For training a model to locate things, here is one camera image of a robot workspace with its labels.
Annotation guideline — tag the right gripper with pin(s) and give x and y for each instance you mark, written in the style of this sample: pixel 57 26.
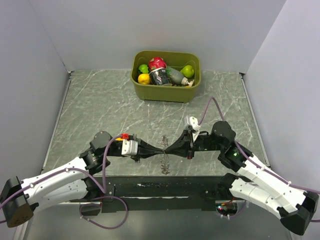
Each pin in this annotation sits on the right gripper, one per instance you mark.
pixel 182 145

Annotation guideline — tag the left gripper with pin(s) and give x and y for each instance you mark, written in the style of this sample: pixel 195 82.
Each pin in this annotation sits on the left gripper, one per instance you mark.
pixel 146 150

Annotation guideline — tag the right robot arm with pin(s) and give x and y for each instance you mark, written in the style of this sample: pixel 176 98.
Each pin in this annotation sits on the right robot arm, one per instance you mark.
pixel 252 180

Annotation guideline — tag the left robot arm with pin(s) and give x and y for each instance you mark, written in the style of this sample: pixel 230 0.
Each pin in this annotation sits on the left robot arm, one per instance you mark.
pixel 20 199

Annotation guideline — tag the olive green plastic bin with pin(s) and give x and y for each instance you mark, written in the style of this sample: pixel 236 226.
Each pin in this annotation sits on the olive green plastic bin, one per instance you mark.
pixel 176 60

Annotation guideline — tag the grey pump bottle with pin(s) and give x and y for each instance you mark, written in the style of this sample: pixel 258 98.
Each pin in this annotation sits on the grey pump bottle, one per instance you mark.
pixel 178 78

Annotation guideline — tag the yellow lemon in bin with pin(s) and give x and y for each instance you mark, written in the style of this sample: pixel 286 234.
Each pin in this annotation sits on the yellow lemon in bin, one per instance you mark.
pixel 144 79

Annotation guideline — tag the black can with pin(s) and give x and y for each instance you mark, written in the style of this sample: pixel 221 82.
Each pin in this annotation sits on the black can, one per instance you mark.
pixel 159 77

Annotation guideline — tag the green pepper toy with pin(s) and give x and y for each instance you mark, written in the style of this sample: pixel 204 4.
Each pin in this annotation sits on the green pepper toy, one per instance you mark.
pixel 143 69

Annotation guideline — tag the red dragon fruit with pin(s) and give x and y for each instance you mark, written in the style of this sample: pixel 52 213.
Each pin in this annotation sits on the red dragon fruit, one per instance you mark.
pixel 156 63

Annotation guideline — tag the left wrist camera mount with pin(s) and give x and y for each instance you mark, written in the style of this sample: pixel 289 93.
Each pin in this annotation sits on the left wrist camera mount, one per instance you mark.
pixel 129 145

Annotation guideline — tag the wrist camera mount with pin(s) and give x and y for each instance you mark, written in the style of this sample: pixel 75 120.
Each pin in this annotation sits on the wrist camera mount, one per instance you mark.
pixel 192 123
pixel 129 145

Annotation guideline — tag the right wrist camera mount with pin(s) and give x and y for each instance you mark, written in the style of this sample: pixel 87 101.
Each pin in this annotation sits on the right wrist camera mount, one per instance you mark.
pixel 192 123

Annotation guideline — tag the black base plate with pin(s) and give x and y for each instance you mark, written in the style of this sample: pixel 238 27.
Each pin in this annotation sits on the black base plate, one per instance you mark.
pixel 147 193

